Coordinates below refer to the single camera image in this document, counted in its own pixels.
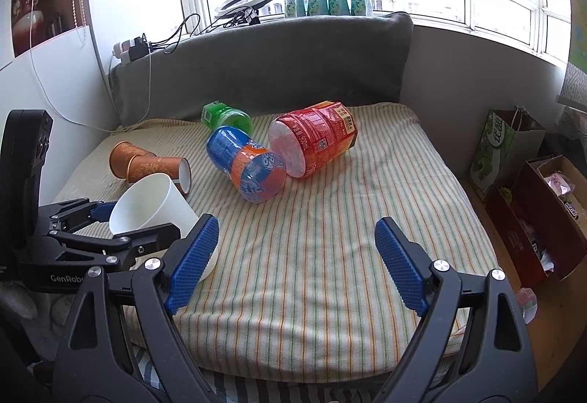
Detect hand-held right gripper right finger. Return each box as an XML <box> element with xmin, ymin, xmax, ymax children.
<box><xmin>371</xmin><ymin>216</ymin><xmax>537</xmax><ymax>403</ymax></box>

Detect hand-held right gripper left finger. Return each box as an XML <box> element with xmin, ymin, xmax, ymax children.
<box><xmin>52</xmin><ymin>214</ymin><xmax>221</xmax><ymax>403</ymax></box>

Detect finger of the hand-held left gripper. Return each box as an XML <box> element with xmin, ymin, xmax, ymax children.
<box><xmin>39</xmin><ymin>198</ymin><xmax>119</xmax><ymax>234</ymax></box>
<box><xmin>46</xmin><ymin>222</ymin><xmax>181</xmax><ymax>268</ymax></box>

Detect white paper cup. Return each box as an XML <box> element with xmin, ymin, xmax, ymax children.
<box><xmin>109</xmin><ymin>173</ymin><xmax>220</xmax><ymax>282</ymax></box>

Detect orange patterned paper cup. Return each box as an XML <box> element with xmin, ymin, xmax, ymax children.
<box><xmin>109</xmin><ymin>141</ymin><xmax>153</xmax><ymax>180</ymax></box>
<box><xmin>126</xmin><ymin>154</ymin><xmax>192</xmax><ymax>195</ymax></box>

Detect striped blanket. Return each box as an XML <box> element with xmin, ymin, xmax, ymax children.
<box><xmin>52</xmin><ymin>102</ymin><xmax>503</xmax><ymax>385</ymax></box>

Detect blue and orange plastic bottle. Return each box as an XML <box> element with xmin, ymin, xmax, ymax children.
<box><xmin>205</xmin><ymin>126</ymin><xmax>288</xmax><ymax>204</ymax></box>

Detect dark red box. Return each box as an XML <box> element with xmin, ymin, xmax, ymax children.
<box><xmin>485</xmin><ymin>183</ymin><xmax>553</xmax><ymax>289</ymax></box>

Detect green plastic bottle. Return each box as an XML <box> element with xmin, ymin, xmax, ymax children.
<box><xmin>202</xmin><ymin>101</ymin><xmax>253</xmax><ymax>137</ymax></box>

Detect green paper bag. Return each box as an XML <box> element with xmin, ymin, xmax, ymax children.
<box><xmin>468</xmin><ymin>106</ymin><xmax>546</xmax><ymax>202</ymax></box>

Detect red plastic bottle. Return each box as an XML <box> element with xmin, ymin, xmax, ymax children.
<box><xmin>268</xmin><ymin>100</ymin><xmax>358</xmax><ymax>180</ymax></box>

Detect blue striped bed sheet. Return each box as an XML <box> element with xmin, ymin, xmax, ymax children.
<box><xmin>128</xmin><ymin>339</ymin><xmax>459</xmax><ymax>403</ymax></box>

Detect white power strip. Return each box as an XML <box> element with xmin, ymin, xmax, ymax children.
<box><xmin>113</xmin><ymin>36</ymin><xmax>152</xmax><ymax>63</ymax></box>

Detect brown cardboard box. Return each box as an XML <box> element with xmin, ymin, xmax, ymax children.
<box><xmin>525</xmin><ymin>154</ymin><xmax>587</xmax><ymax>281</ymax></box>

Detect grey cushion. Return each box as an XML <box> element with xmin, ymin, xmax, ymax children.
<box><xmin>109</xmin><ymin>12</ymin><xmax>414</xmax><ymax>133</ymax></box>

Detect patterned curtain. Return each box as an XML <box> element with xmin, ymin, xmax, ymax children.
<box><xmin>556</xmin><ymin>0</ymin><xmax>587</xmax><ymax>110</ymax></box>

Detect white cable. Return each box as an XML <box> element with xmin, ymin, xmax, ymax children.
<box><xmin>28</xmin><ymin>0</ymin><xmax>153</xmax><ymax>131</ymax></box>

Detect black cables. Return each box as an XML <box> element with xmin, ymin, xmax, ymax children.
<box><xmin>146</xmin><ymin>7</ymin><xmax>262</xmax><ymax>54</ymax></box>

